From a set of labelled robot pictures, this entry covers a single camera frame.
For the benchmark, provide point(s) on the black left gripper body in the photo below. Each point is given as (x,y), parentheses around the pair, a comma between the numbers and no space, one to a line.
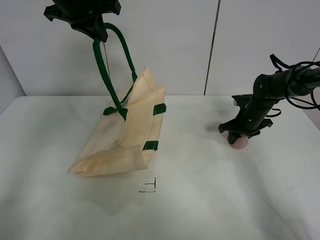
(82,14)

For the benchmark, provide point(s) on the pink peach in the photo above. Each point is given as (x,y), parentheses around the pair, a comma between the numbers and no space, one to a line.
(241,142)

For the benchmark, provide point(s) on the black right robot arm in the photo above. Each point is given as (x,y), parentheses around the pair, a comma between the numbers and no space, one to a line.
(268,90)

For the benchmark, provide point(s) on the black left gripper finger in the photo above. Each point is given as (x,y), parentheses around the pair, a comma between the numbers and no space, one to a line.
(101,31)

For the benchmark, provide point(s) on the cream linen bag green handles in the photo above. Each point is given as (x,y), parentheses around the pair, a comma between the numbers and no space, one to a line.
(127,134)

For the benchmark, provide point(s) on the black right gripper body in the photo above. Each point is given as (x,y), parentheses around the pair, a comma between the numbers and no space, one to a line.
(251,118)

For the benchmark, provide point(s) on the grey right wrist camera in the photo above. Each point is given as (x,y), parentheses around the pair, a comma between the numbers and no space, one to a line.
(241,100)

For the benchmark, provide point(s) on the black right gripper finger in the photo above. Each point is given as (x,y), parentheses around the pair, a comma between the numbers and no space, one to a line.
(253,135)
(232,137)

